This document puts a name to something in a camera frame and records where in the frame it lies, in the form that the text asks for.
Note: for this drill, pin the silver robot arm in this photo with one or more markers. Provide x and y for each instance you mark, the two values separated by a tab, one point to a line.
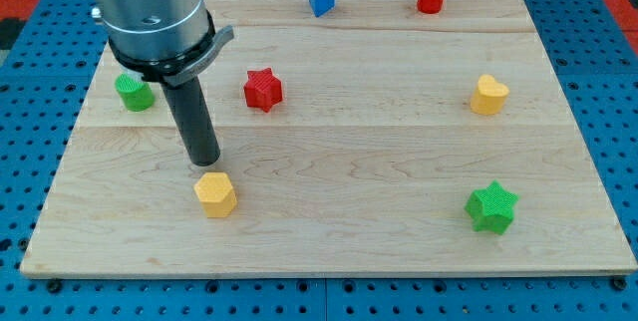
168	41

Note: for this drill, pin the red star block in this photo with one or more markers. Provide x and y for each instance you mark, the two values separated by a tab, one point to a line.
263	90

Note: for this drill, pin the yellow heart block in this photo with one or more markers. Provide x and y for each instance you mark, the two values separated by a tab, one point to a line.
489	96

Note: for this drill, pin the wooden board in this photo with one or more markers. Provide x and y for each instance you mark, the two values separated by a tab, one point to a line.
363	170

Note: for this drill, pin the green star block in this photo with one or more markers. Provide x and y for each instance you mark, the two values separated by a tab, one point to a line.
491	208

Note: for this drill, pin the yellow hexagon block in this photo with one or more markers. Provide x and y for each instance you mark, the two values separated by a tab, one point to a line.
216	194

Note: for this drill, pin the green half-round block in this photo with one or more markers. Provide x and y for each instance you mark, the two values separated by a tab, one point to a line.
136	95

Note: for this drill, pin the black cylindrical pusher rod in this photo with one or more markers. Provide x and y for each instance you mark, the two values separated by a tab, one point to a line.
190	113

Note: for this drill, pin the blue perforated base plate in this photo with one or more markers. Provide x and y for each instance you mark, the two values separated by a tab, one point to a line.
44	80

